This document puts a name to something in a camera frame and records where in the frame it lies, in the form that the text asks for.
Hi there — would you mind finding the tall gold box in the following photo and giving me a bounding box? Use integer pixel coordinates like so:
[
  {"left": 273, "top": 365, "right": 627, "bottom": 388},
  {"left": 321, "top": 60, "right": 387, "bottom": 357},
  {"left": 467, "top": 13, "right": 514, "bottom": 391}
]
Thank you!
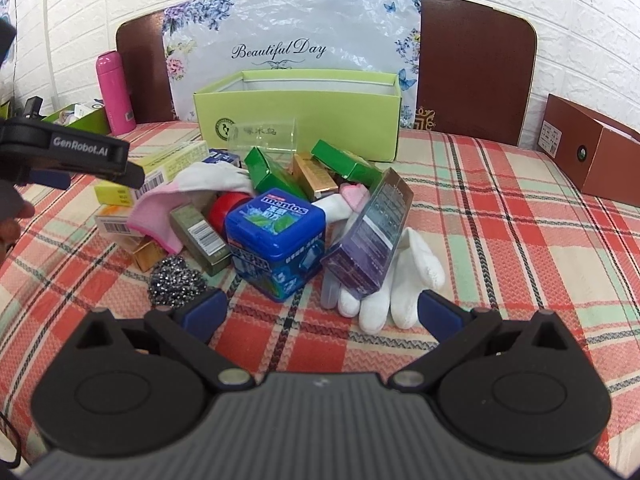
[{"left": 291, "top": 152, "right": 340, "bottom": 201}]

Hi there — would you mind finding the olive green box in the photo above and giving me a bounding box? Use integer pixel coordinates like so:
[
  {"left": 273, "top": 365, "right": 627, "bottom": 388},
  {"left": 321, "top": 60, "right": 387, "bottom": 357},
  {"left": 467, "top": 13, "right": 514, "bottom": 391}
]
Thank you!
[{"left": 169, "top": 204, "right": 233, "bottom": 277}]

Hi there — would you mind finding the red tape roll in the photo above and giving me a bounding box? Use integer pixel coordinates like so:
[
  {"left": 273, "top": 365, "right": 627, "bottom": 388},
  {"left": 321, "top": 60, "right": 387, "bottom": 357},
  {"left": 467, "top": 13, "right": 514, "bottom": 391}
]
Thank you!
[{"left": 209, "top": 192, "right": 253, "bottom": 238}]

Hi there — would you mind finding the purple box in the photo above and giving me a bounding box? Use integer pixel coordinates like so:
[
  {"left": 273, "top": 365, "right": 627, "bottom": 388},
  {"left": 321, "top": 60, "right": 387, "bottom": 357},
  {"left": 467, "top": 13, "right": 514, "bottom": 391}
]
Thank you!
[{"left": 320, "top": 167, "right": 415, "bottom": 301}]

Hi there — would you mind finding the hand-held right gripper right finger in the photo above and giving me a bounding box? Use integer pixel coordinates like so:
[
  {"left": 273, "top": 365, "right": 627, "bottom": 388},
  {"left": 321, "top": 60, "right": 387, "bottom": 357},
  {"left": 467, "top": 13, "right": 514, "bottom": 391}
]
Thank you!
[{"left": 390, "top": 287, "right": 576, "bottom": 393}]

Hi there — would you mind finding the plaid bedsheet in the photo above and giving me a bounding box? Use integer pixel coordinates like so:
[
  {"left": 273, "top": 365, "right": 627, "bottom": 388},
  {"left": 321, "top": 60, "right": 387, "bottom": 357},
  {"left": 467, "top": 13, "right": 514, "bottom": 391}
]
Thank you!
[{"left": 0, "top": 120, "right": 640, "bottom": 466}]

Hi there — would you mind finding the person's left hand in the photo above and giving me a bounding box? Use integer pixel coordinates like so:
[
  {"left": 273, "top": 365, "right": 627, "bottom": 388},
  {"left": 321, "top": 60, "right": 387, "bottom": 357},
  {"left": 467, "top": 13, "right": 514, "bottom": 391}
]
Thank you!
[{"left": 0, "top": 180, "right": 36, "bottom": 261}]

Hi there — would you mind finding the small yellow box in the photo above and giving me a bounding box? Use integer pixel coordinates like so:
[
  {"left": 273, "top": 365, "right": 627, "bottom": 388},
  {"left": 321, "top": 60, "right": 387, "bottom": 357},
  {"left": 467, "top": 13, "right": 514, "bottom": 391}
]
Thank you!
[{"left": 95, "top": 182, "right": 138, "bottom": 207}]

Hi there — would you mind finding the open green cardboard box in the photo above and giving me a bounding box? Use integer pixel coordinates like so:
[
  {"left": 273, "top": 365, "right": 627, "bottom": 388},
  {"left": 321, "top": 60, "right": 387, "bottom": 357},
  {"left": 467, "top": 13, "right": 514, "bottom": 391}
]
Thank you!
[{"left": 42, "top": 102, "right": 111, "bottom": 136}]

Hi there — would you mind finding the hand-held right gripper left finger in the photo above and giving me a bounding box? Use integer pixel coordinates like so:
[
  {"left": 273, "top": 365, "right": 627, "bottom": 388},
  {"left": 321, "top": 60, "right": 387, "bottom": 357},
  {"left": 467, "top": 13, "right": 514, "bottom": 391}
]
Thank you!
[{"left": 65, "top": 287, "right": 256, "bottom": 393}]

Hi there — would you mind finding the blue tissue pack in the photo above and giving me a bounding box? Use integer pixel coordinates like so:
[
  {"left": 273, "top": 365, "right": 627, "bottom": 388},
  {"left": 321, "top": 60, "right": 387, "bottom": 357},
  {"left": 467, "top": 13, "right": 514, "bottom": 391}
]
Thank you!
[{"left": 225, "top": 188, "right": 327, "bottom": 303}]

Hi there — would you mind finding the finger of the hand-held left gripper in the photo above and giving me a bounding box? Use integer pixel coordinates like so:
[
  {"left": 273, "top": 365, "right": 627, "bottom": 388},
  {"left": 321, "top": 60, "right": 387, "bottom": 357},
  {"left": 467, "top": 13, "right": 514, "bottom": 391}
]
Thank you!
[
  {"left": 31, "top": 169, "right": 70, "bottom": 191},
  {"left": 120, "top": 159, "right": 147, "bottom": 191}
]

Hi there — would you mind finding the steel wool scourer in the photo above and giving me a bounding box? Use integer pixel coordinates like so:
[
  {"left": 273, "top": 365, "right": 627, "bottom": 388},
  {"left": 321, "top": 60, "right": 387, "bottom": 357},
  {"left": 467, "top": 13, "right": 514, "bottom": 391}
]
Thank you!
[{"left": 149, "top": 255, "right": 208, "bottom": 308}]

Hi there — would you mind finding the blue and white medicine box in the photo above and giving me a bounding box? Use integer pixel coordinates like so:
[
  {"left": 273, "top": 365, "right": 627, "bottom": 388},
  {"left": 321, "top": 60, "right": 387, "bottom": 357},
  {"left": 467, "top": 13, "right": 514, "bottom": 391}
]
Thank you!
[{"left": 207, "top": 148, "right": 242, "bottom": 167}]

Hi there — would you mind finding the white glove with pink cuff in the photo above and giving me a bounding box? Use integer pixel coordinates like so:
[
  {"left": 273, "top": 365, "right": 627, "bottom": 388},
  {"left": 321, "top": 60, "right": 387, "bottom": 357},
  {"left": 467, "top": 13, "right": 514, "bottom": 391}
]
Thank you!
[
  {"left": 312, "top": 182, "right": 446, "bottom": 333},
  {"left": 127, "top": 164, "right": 253, "bottom": 256}
]

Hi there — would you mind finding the white and orange box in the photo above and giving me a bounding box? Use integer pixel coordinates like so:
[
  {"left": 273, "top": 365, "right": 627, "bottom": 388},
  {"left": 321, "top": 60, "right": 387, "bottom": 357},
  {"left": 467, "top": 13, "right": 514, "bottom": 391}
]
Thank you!
[{"left": 95, "top": 205, "right": 143, "bottom": 238}]

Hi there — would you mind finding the yellow-green medicine box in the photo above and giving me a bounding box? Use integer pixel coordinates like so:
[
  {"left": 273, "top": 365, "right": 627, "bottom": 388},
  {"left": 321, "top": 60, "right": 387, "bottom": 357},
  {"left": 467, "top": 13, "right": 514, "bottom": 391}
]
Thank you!
[{"left": 127, "top": 140, "right": 211, "bottom": 193}]

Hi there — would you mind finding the brown cardboard box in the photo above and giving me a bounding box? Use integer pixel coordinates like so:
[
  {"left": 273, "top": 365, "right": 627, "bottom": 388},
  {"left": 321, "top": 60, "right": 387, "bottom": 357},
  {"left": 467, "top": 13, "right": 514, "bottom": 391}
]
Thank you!
[{"left": 537, "top": 93, "right": 640, "bottom": 206}]

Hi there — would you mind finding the small gold box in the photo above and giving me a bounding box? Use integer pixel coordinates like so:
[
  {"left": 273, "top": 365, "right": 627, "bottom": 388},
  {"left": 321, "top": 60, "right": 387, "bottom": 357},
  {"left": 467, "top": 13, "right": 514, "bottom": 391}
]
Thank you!
[{"left": 132, "top": 240, "right": 163, "bottom": 273}]

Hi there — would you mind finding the light green storage box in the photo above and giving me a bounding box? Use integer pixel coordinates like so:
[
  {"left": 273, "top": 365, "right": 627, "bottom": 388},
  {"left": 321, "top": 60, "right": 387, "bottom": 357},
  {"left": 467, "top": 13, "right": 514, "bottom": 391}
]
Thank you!
[{"left": 194, "top": 70, "right": 402, "bottom": 162}]

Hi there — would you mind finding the pink thermos bottle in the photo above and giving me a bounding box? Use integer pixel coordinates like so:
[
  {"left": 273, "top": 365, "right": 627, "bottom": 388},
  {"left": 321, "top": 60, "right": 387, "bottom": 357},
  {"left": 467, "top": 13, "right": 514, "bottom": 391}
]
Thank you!
[{"left": 96, "top": 51, "right": 137, "bottom": 136}]

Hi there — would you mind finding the floral plastic package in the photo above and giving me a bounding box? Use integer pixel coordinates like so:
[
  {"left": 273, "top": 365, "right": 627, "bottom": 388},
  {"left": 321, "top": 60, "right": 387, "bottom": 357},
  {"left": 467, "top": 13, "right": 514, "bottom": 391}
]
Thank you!
[{"left": 162, "top": 0, "right": 423, "bottom": 128}]

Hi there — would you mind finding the brown wooden headboard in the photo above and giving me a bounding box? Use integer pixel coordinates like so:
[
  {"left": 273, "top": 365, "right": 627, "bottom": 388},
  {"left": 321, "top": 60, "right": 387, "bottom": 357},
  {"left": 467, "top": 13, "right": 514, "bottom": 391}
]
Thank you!
[{"left": 116, "top": 0, "right": 538, "bottom": 148}]

